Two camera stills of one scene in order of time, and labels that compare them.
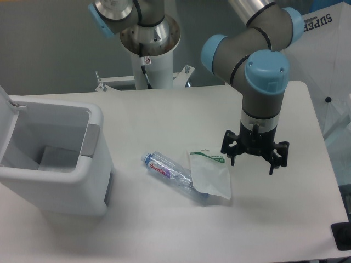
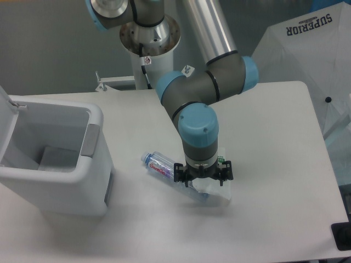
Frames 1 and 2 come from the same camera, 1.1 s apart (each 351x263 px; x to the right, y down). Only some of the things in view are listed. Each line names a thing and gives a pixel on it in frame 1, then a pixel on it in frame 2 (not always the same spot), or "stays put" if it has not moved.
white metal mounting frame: x=180 y=79 stays put
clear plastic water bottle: x=180 y=176 stays put
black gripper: x=254 y=141 to x=182 y=173
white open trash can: x=54 y=155 stays put
